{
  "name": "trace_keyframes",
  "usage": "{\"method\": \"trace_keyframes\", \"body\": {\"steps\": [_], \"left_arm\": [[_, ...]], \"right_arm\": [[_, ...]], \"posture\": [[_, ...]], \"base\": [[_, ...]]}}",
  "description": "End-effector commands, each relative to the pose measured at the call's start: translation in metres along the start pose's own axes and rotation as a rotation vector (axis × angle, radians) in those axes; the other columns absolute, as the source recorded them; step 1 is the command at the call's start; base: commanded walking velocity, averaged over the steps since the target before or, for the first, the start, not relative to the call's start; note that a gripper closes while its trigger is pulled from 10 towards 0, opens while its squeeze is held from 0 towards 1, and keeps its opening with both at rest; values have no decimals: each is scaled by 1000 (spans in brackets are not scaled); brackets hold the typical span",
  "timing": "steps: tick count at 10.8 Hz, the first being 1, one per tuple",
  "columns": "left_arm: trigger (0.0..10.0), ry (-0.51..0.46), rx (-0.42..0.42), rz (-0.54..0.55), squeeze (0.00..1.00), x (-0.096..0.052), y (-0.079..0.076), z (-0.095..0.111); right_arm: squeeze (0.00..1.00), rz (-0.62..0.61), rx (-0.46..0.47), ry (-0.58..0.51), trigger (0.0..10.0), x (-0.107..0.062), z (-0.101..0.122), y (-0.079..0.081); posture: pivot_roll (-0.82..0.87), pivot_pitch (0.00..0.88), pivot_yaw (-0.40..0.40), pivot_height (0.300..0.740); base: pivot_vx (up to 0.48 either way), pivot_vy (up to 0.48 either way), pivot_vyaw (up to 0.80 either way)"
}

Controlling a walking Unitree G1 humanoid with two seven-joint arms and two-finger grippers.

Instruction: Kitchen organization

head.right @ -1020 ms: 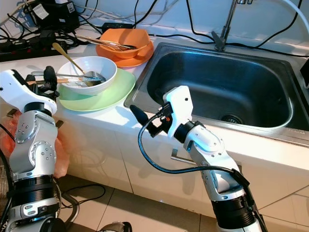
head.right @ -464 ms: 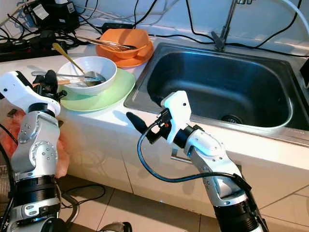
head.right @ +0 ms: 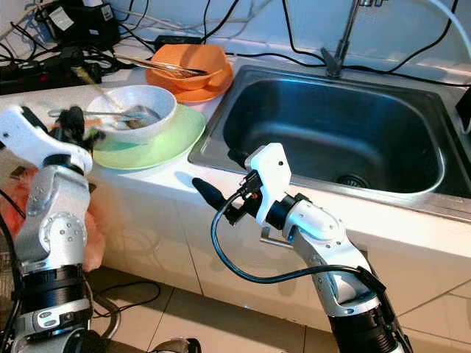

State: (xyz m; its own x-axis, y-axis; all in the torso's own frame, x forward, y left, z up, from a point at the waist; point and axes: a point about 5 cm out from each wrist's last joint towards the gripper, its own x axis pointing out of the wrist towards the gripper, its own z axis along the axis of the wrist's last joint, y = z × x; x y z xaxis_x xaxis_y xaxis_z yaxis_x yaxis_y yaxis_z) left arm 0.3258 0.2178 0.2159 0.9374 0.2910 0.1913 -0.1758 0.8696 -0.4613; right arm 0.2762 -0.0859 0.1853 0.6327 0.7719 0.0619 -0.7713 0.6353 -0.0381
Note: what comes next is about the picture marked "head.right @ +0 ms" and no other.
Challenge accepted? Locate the green plastic plate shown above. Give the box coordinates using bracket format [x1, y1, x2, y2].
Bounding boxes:
[92, 104, 207, 171]

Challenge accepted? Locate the white ceramic bowl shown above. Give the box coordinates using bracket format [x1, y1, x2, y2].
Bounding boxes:
[86, 85, 177, 144]

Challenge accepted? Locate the white kitchen cabinet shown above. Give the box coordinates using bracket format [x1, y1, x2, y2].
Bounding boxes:
[0, 132, 471, 346]

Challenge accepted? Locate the black power strip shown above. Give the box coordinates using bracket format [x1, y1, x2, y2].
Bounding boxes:
[0, 59, 74, 95]

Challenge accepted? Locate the orange plastic bowl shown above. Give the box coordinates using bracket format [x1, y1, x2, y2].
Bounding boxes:
[151, 43, 233, 90]

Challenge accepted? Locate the black power supply box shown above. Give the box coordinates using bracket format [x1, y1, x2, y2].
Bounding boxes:
[40, 0, 122, 49]

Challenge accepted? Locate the orange plastic bag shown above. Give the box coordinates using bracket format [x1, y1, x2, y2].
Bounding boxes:
[0, 168, 107, 273]

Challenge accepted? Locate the stainless steel sink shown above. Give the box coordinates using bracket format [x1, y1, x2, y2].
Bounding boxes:
[189, 65, 471, 221]

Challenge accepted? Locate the sink drain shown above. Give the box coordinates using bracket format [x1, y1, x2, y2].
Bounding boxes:
[337, 174, 370, 189]

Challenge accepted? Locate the small black adapter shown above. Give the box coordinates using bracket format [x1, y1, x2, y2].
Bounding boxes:
[153, 34, 203, 49]

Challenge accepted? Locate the metal faucet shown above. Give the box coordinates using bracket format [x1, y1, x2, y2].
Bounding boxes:
[322, 0, 383, 79]

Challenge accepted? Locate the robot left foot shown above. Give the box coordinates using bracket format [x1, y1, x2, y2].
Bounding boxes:
[151, 337, 201, 353]

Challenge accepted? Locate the floor fan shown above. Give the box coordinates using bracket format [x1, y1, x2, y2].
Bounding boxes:
[0, 254, 19, 346]

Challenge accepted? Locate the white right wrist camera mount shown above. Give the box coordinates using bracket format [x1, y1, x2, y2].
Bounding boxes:
[244, 143, 293, 225]

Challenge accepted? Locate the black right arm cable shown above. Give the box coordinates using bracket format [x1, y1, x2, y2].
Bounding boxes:
[210, 193, 387, 295]

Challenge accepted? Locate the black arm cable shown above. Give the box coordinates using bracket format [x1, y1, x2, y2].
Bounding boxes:
[210, 193, 387, 295]
[0, 213, 21, 353]

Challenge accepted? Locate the black counter cable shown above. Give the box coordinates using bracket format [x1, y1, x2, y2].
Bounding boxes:
[232, 50, 471, 88]

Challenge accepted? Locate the black floor cable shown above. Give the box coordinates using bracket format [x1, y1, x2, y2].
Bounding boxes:
[96, 279, 163, 317]

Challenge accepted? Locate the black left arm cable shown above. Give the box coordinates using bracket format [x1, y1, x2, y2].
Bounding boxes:
[0, 213, 21, 353]

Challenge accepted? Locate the white hose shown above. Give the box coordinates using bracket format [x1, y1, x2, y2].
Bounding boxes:
[416, 0, 471, 56]

